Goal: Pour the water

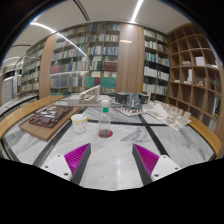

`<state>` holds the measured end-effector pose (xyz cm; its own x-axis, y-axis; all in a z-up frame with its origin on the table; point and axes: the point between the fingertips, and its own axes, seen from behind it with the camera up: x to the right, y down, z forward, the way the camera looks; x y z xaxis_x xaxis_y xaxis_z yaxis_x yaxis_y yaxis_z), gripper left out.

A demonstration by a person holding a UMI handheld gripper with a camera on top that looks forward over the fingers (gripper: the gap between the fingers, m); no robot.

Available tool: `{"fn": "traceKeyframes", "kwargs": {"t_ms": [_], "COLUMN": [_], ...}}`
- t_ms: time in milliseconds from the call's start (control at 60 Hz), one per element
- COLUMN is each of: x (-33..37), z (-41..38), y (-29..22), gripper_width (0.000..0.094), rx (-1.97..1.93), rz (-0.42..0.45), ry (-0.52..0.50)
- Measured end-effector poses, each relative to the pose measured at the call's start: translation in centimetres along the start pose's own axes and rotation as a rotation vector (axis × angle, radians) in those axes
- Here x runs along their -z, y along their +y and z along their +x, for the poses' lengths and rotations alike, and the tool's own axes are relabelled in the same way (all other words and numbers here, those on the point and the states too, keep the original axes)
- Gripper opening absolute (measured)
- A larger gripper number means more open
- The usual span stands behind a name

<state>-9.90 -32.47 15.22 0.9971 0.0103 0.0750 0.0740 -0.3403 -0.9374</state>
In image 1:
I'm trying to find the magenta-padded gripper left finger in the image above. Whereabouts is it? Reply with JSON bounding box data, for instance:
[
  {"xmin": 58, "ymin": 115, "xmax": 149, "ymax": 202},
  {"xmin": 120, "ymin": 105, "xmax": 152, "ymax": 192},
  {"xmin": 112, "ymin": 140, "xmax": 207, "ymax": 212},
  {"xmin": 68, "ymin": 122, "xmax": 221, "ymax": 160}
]
[{"xmin": 40, "ymin": 143, "xmax": 92, "ymax": 185}]

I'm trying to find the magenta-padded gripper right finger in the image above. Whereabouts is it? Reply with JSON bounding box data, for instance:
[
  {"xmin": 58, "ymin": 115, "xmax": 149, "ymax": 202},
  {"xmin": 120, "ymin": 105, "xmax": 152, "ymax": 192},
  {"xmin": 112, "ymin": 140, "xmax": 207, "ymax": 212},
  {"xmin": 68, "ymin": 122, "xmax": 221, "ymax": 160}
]
[{"xmin": 131, "ymin": 143, "xmax": 183, "ymax": 186}]

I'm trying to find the clear plastic bottle white cap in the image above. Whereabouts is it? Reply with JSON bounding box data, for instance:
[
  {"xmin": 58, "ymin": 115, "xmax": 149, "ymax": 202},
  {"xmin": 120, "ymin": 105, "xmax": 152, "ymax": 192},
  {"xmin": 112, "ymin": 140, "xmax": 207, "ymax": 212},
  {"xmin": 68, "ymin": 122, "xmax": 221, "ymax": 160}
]
[{"xmin": 97, "ymin": 99, "xmax": 112, "ymax": 138}]

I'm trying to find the white cup with yellow rim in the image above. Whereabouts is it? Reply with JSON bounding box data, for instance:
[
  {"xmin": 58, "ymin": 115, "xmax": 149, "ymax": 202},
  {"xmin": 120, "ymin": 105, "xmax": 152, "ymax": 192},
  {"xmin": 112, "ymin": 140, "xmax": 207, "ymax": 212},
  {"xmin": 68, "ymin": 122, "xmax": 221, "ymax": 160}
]
[{"xmin": 70, "ymin": 113, "xmax": 89, "ymax": 135}]

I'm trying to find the brown building model on board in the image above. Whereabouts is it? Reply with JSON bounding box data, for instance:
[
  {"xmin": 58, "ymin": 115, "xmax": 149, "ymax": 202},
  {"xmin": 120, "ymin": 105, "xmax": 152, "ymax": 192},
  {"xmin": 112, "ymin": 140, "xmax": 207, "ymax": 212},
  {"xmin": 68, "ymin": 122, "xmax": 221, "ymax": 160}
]
[{"xmin": 18, "ymin": 105, "xmax": 83, "ymax": 143}]

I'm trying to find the white architectural site model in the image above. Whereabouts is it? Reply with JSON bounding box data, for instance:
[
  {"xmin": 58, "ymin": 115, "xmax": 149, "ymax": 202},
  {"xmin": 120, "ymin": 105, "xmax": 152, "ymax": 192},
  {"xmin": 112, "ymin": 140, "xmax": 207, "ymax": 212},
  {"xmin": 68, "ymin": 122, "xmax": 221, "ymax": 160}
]
[{"xmin": 143, "ymin": 100, "xmax": 193, "ymax": 131}]

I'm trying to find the dark grey building model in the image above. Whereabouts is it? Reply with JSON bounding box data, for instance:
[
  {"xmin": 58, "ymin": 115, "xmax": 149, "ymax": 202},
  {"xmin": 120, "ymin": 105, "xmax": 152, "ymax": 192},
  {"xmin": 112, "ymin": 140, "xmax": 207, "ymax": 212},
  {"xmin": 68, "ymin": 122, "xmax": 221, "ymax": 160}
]
[{"xmin": 114, "ymin": 91, "xmax": 151, "ymax": 117}]

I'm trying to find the beige architectural building model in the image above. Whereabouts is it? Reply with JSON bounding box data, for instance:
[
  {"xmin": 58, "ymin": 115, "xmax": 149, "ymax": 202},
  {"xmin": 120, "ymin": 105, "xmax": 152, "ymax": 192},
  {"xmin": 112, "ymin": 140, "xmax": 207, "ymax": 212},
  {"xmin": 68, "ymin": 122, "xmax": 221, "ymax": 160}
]
[{"xmin": 67, "ymin": 84, "xmax": 116, "ymax": 108}]

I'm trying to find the curved wooden slat bench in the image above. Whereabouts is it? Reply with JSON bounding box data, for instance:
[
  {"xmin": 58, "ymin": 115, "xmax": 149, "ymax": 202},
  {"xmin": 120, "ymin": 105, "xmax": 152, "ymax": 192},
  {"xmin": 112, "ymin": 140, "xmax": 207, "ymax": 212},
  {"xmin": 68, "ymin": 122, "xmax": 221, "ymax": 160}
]
[
  {"xmin": 0, "ymin": 95, "xmax": 66, "ymax": 140},
  {"xmin": 188, "ymin": 114, "xmax": 224, "ymax": 158}
]

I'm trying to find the tall bookshelf with books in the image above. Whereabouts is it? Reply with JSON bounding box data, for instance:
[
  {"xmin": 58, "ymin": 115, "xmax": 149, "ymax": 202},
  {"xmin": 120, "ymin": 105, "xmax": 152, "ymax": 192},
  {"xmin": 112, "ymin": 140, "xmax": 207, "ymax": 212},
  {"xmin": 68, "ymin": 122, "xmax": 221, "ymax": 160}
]
[
  {"xmin": 18, "ymin": 41, "xmax": 46, "ymax": 96},
  {"xmin": 142, "ymin": 28, "xmax": 169, "ymax": 98},
  {"xmin": 49, "ymin": 23, "xmax": 121, "ymax": 96}
]

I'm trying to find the wooden cubby shelf unit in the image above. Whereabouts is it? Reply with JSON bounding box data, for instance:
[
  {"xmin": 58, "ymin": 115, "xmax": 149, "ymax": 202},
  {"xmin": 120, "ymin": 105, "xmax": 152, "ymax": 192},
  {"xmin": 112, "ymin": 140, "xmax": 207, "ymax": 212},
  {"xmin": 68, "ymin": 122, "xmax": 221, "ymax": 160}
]
[{"xmin": 166, "ymin": 22, "xmax": 224, "ymax": 118}]

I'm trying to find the long ceiling light strip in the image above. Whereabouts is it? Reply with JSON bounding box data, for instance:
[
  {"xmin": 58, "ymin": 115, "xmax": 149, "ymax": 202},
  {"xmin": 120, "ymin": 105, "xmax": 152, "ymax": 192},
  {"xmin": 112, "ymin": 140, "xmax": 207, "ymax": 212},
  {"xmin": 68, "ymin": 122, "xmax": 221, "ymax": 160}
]
[
  {"xmin": 29, "ymin": 21, "xmax": 88, "ymax": 58},
  {"xmin": 130, "ymin": 0, "xmax": 145, "ymax": 24}
]

